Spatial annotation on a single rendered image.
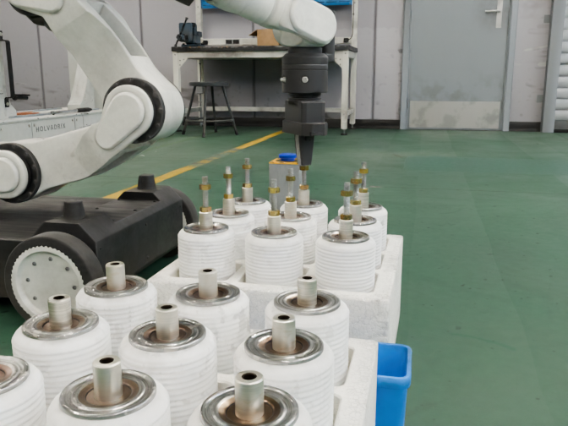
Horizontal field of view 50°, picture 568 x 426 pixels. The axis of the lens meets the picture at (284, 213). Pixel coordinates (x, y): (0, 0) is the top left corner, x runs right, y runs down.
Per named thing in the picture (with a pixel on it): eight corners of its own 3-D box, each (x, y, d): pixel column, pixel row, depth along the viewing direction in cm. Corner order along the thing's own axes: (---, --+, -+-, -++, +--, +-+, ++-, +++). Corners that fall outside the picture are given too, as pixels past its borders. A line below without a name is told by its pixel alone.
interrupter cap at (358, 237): (363, 232, 101) (363, 228, 101) (374, 245, 94) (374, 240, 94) (319, 233, 100) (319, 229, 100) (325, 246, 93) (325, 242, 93)
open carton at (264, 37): (264, 48, 591) (263, 24, 586) (301, 48, 574) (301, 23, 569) (248, 47, 565) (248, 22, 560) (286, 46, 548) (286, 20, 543)
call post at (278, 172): (269, 295, 143) (268, 163, 136) (276, 285, 150) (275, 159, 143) (298, 297, 142) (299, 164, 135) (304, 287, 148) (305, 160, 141)
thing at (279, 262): (240, 346, 100) (238, 239, 96) (253, 323, 109) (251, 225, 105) (298, 350, 98) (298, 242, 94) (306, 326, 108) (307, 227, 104)
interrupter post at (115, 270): (102, 292, 73) (101, 265, 73) (112, 286, 76) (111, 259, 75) (121, 293, 73) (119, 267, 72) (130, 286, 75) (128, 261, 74)
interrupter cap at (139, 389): (39, 417, 46) (38, 409, 46) (90, 371, 54) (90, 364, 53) (130, 429, 45) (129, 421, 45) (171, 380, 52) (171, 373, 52)
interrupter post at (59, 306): (44, 330, 62) (40, 300, 61) (57, 322, 64) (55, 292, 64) (65, 333, 62) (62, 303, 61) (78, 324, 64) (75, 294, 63)
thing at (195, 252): (215, 345, 100) (213, 239, 96) (170, 334, 105) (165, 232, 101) (247, 324, 108) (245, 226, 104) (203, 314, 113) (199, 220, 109)
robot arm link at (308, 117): (341, 135, 115) (341, 70, 113) (294, 137, 111) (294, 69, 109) (310, 129, 126) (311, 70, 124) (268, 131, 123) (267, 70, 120)
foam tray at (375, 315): (150, 381, 103) (145, 280, 99) (226, 300, 139) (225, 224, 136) (385, 411, 93) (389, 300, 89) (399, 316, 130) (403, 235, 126)
